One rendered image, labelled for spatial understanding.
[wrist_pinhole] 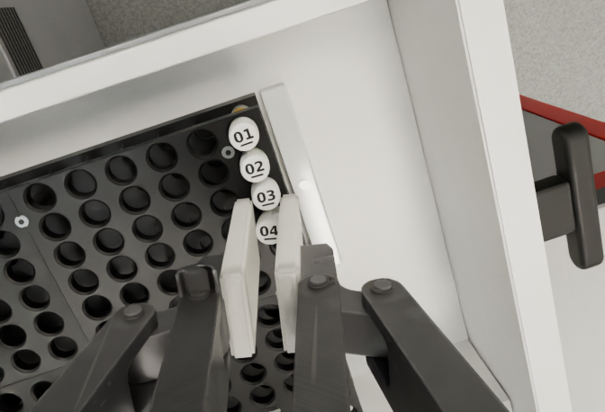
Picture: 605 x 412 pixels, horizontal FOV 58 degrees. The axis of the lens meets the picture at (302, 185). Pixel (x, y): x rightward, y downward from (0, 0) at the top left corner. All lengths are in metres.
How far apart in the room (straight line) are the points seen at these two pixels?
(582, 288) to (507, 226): 0.27
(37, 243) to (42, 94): 0.06
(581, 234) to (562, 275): 0.21
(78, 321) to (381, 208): 0.17
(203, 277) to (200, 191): 0.08
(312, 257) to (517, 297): 0.11
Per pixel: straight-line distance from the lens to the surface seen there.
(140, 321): 0.16
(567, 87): 1.35
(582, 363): 0.56
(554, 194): 0.27
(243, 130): 0.22
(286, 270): 0.17
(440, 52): 0.25
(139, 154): 0.24
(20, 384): 0.30
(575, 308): 0.52
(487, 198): 0.25
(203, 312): 0.16
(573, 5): 1.33
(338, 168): 0.31
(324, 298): 0.16
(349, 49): 0.30
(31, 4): 0.81
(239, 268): 0.17
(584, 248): 0.29
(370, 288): 0.16
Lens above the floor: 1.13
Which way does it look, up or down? 70 degrees down
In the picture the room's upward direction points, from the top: 159 degrees clockwise
